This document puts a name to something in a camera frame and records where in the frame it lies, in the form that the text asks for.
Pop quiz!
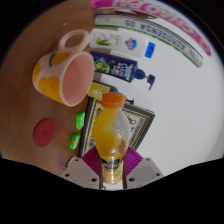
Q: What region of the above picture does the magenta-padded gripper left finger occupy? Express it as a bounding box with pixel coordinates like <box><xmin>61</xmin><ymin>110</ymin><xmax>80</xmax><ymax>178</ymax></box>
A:
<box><xmin>61</xmin><ymin>146</ymin><xmax>103</xmax><ymax>190</ymax></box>

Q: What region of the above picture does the pink mug with orange print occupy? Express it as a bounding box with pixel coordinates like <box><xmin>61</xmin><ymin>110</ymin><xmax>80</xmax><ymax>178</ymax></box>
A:
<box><xmin>31</xmin><ymin>29</ymin><xmax>96</xmax><ymax>108</ymax></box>

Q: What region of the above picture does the orange juice bottle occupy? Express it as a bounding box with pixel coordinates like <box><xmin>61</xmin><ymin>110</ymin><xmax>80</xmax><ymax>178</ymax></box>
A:
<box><xmin>92</xmin><ymin>92</ymin><xmax>131</xmax><ymax>185</ymax></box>

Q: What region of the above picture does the flat round red coaster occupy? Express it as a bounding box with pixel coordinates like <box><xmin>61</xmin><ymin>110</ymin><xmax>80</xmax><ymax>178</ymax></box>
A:
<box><xmin>33</xmin><ymin>118</ymin><xmax>56</xmax><ymax>148</ymax></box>

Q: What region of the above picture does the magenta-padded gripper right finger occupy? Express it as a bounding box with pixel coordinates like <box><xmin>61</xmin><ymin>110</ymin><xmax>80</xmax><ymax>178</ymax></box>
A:
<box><xmin>123</xmin><ymin>147</ymin><xmax>164</xmax><ymax>190</ymax></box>

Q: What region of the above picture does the framed group picture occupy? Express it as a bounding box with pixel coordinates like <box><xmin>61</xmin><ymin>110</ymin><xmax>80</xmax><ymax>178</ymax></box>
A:
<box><xmin>79</xmin><ymin>97</ymin><xmax>156</xmax><ymax>158</ymax></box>

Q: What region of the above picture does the dark blue pump bottle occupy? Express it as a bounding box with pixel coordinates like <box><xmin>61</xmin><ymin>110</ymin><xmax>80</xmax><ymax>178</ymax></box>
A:
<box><xmin>90</xmin><ymin>50</ymin><xmax>156</xmax><ymax>91</ymax></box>

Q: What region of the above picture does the small green packet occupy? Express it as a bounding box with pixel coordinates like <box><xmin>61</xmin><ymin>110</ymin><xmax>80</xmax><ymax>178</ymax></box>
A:
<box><xmin>69</xmin><ymin>133</ymin><xmax>81</xmax><ymax>151</ymax></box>
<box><xmin>75</xmin><ymin>111</ymin><xmax>86</xmax><ymax>131</ymax></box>

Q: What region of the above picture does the white blue-capped lotion bottle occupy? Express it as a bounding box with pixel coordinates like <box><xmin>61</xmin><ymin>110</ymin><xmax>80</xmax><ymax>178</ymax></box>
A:
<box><xmin>88</xmin><ymin>27</ymin><xmax>157</xmax><ymax>59</ymax></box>

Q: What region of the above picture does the brown yellow-labelled pump bottle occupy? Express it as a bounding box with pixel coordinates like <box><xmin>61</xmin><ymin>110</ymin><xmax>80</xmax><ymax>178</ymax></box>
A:
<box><xmin>87</xmin><ymin>80</ymin><xmax>135</xmax><ymax>105</ymax></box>

